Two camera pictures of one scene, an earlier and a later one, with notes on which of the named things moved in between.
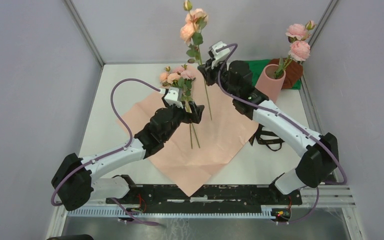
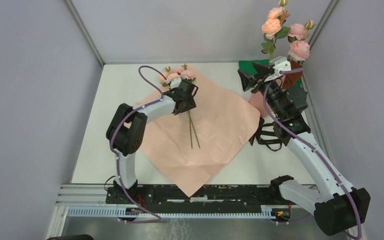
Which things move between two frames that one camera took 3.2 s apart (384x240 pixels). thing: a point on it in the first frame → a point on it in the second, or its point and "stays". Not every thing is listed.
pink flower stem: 299,48 stays
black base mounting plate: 213,196 stays
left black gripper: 194,116 → 190,104
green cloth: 257,66 stays
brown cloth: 294,71 stays
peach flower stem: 195,20 → 274,28
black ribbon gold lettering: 274,145 stays
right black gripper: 208,72 → 248,80
